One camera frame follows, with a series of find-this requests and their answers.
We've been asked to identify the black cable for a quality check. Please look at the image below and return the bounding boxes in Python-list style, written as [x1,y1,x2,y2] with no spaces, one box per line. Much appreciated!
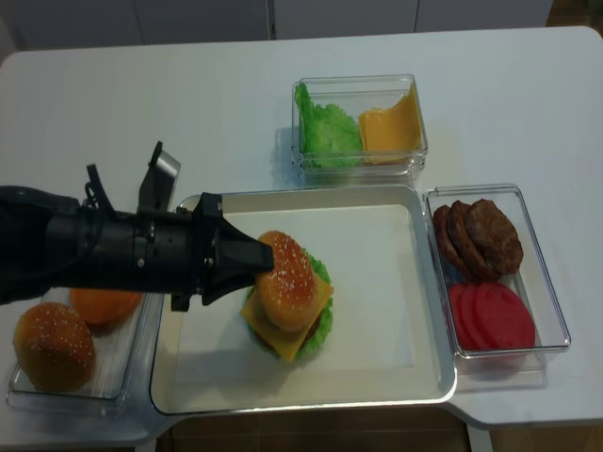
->
[82,163,119,222]

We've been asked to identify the middle red tomato slice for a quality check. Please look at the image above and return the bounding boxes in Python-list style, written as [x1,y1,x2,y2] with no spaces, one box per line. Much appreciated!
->
[459,284,489,350]

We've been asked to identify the yellow cheese slice on burger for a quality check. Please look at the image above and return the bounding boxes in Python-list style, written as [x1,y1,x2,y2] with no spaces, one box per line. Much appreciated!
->
[240,275,334,363]

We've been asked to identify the red tomato slice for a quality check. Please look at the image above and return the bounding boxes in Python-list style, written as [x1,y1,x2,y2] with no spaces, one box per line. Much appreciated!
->
[473,282,536,349]
[459,284,489,350]
[448,283,473,349]

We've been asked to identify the green lettuce in bin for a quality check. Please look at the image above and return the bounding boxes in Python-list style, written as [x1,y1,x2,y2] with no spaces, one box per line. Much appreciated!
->
[294,83,362,169]

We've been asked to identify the clear bin with buns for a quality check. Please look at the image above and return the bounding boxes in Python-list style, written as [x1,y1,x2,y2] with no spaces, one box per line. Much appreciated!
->
[7,294,161,417]

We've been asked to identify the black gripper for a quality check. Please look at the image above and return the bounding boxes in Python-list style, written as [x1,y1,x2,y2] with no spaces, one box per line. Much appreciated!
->
[131,193,274,312]

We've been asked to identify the front brown patty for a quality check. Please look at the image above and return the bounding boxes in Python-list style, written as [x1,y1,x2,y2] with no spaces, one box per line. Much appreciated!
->
[465,199,524,276]

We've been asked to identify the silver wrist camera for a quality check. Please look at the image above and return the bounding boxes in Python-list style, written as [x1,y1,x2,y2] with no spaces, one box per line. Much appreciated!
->
[138,141,181,212]

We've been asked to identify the green lettuce under burger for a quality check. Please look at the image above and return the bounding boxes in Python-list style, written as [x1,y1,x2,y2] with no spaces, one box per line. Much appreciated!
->
[244,250,335,362]

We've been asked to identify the front red tomato slice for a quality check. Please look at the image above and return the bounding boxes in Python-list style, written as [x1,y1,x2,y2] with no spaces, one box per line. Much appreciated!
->
[473,282,536,349]

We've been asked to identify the plain orange bun bottom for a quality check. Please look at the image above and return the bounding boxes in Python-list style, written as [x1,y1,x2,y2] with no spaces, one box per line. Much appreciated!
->
[69,288,142,332]

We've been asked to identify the white paper tray liner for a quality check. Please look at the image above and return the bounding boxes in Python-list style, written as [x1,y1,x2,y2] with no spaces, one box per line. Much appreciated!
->
[177,206,419,383]

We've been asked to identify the clear bin patties and tomato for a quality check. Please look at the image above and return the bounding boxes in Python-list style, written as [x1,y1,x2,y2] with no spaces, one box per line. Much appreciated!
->
[423,184,571,384]

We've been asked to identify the sesame bun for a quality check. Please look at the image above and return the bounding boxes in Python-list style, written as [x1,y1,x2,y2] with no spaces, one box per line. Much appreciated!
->
[255,231,318,332]
[13,302,96,393]

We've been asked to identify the yellow cheese slices in bin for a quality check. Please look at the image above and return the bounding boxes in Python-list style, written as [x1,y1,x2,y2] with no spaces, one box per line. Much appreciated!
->
[359,85,423,165]

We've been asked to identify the back red tomato slice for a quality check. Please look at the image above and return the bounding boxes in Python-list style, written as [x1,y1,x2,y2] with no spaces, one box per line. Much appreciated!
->
[448,283,473,349]

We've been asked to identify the middle brown patty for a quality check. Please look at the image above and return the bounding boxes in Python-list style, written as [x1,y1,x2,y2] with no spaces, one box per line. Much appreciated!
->
[448,201,499,281]

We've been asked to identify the white metal serving tray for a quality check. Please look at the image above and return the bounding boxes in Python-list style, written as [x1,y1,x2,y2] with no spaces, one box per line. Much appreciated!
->
[150,186,457,415]

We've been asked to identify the back brown patty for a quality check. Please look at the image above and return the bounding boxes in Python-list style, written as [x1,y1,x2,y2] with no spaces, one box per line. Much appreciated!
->
[432,205,474,281]

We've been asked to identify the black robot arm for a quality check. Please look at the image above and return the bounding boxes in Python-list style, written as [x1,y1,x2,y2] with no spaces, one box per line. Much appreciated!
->
[1,186,273,313]

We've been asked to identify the clear bin lettuce and cheese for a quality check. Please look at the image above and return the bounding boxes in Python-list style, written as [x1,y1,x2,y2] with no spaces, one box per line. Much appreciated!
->
[291,74,428,187]

